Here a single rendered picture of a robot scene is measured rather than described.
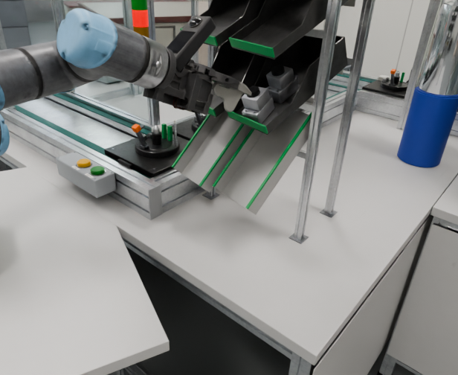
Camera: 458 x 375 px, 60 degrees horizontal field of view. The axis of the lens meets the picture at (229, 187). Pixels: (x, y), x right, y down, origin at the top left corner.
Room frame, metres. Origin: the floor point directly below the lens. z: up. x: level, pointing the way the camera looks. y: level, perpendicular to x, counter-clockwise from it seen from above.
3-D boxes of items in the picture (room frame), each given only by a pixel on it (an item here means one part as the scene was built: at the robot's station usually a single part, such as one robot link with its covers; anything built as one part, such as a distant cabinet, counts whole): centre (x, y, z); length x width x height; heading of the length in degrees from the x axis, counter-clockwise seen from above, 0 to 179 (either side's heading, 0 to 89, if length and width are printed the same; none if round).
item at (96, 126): (1.39, 0.45, 0.91); 0.84 x 0.28 x 0.10; 51
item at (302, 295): (1.53, -0.04, 0.84); 1.50 x 1.41 x 0.03; 51
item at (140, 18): (1.39, 0.31, 1.33); 0.05 x 0.05 x 0.05
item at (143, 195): (1.24, 0.55, 0.91); 0.89 x 0.06 x 0.11; 51
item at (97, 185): (1.07, 0.44, 0.93); 0.21 x 0.07 x 0.06; 51
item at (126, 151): (1.18, 0.24, 0.96); 0.24 x 0.24 x 0.02; 51
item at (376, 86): (2.05, -0.82, 1.01); 0.24 x 0.24 x 0.13; 51
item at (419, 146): (1.43, -0.73, 0.99); 0.16 x 0.16 x 0.27
